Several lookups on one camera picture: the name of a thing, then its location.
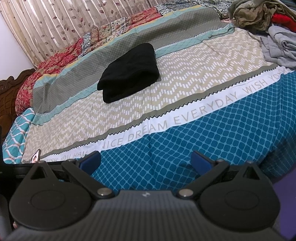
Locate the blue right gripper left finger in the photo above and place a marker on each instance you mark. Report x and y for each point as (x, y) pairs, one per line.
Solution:
(90, 163)

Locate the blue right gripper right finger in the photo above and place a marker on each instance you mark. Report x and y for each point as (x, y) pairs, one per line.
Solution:
(202, 164)

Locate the black pants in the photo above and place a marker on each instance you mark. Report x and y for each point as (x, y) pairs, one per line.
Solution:
(134, 71)

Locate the smartphone on bed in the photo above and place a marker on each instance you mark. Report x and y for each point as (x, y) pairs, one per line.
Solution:
(36, 156)

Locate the teal patterned pillow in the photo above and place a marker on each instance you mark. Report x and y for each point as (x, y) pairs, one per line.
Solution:
(14, 144)

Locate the red floral quilt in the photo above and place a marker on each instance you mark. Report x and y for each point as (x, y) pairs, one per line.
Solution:
(89, 42)

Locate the patterned bedsheet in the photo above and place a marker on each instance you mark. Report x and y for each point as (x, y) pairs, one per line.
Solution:
(216, 94)

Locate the carved wooden headboard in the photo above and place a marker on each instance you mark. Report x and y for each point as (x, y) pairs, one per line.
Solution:
(9, 90)

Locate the grey sweatshirt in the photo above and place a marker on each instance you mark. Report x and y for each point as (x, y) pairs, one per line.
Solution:
(279, 46)

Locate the leaf pattern curtain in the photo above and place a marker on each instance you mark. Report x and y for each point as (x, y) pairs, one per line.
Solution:
(42, 28)

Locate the olive crumpled garment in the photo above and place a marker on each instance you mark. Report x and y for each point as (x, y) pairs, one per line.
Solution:
(256, 15)

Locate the blue white floral blanket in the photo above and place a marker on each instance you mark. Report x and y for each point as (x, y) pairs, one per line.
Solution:
(221, 7)

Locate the red garment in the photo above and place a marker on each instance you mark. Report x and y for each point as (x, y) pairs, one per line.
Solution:
(285, 21)

